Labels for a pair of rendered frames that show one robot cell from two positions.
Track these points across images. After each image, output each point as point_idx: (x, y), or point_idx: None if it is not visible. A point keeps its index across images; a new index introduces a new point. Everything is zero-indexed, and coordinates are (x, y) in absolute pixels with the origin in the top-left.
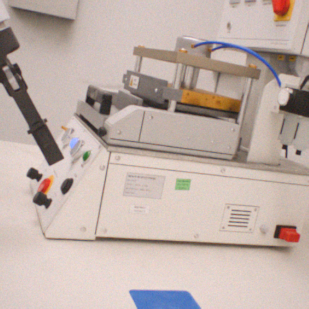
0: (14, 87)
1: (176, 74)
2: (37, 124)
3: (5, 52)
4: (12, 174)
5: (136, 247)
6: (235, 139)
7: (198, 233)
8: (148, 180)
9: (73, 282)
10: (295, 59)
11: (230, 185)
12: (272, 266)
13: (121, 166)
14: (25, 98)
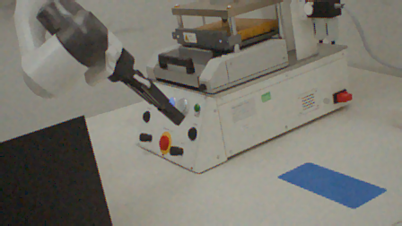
0: (148, 86)
1: (231, 25)
2: (166, 102)
3: (131, 66)
4: (117, 145)
5: (254, 152)
6: (286, 50)
7: (286, 125)
8: (244, 105)
9: (243, 187)
10: None
11: (294, 82)
12: (344, 123)
13: (225, 104)
14: (155, 90)
